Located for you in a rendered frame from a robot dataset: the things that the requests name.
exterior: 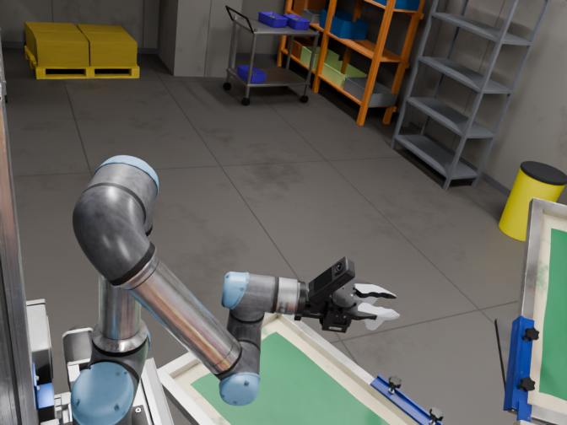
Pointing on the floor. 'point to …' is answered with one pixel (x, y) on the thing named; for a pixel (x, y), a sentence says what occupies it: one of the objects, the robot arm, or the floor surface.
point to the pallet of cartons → (79, 50)
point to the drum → (537, 185)
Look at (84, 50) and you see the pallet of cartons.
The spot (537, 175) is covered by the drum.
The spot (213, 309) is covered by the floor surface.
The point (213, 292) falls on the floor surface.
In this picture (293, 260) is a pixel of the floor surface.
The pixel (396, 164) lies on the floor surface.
